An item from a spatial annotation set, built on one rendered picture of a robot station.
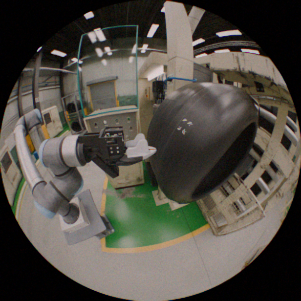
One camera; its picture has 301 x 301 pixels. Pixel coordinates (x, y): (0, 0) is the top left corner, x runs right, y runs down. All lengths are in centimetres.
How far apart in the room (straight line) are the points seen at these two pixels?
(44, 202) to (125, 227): 123
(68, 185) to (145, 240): 122
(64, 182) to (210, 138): 42
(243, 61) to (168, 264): 191
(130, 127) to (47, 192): 85
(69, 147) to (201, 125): 30
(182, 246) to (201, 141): 141
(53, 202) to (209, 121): 46
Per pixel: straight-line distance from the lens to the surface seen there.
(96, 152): 24
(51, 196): 36
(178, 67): 60
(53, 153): 29
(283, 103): 71
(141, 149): 23
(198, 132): 18
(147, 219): 143
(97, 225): 92
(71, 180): 35
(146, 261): 146
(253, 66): 63
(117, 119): 91
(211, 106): 20
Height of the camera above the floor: 141
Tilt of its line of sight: 36 degrees down
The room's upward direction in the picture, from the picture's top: straight up
